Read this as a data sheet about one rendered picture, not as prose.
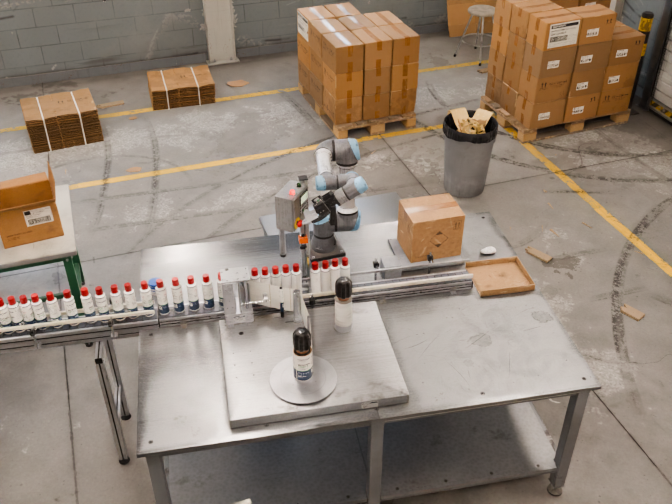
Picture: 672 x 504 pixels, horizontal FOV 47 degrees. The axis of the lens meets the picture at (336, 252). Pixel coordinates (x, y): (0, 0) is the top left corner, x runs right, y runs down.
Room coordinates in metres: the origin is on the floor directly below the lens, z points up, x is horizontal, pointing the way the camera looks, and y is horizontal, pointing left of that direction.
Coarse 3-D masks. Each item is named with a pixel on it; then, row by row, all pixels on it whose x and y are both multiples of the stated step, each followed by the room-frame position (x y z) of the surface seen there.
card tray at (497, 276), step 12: (468, 264) 3.40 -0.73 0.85; (480, 264) 3.42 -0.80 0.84; (492, 264) 3.43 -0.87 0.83; (504, 264) 3.43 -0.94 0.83; (516, 264) 3.43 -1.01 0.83; (480, 276) 3.32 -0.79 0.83; (492, 276) 3.32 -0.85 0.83; (504, 276) 3.32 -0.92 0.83; (516, 276) 3.32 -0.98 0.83; (528, 276) 3.29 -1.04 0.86; (480, 288) 3.21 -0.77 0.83; (492, 288) 3.21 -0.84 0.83; (504, 288) 3.17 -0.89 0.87; (516, 288) 3.18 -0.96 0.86; (528, 288) 3.20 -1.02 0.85
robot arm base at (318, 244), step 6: (312, 240) 3.56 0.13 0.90; (318, 240) 3.53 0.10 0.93; (324, 240) 3.52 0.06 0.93; (330, 240) 3.54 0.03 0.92; (336, 240) 3.59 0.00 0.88; (312, 246) 3.54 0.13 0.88; (318, 246) 3.53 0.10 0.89; (324, 246) 3.51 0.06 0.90; (330, 246) 3.52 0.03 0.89; (336, 246) 3.56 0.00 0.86; (318, 252) 3.51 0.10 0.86; (324, 252) 3.51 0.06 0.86
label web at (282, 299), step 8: (240, 288) 2.99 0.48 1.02; (256, 288) 2.99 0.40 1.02; (264, 288) 2.97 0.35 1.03; (272, 288) 2.96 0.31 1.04; (288, 288) 2.93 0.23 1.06; (240, 296) 3.01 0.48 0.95; (256, 296) 2.99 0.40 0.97; (272, 296) 2.96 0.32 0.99; (280, 296) 2.93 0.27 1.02; (288, 296) 2.93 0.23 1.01; (264, 304) 2.97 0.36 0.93; (272, 304) 2.96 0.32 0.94; (280, 304) 2.93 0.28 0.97; (288, 304) 2.94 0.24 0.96; (304, 304) 2.82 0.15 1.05; (304, 312) 2.83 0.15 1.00; (304, 320) 2.84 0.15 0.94
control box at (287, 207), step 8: (288, 184) 3.23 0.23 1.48; (296, 184) 3.23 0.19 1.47; (304, 184) 3.23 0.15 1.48; (280, 192) 3.15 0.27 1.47; (288, 192) 3.15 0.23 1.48; (296, 192) 3.15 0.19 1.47; (280, 200) 3.11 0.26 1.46; (288, 200) 3.09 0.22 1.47; (296, 200) 3.12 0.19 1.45; (280, 208) 3.11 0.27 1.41; (288, 208) 3.09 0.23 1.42; (296, 208) 3.11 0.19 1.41; (280, 216) 3.11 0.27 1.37; (288, 216) 3.09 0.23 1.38; (296, 216) 3.11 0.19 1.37; (304, 216) 3.19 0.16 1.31; (280, 224) 3.11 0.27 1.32; (288, 224) 3.09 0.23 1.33
